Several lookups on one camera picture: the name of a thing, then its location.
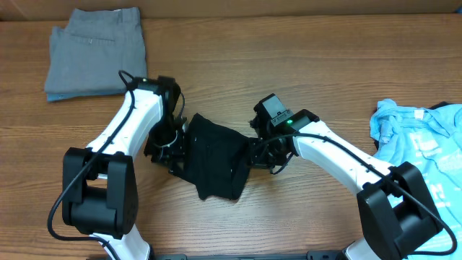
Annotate black t-shirt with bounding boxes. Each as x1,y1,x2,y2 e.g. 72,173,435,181
173,113,250,200

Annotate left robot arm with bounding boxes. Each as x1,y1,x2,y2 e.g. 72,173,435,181
57,71,184,259

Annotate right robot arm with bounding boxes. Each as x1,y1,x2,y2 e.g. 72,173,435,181
250,94,443,259

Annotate folded grey shorts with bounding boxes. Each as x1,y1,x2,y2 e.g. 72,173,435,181
44,7,147,100

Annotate folded light blue garment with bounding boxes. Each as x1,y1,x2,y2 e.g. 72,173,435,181
46,90,125,103

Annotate light blue t-shirt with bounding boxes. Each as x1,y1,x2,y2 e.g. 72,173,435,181
370,99,461,260

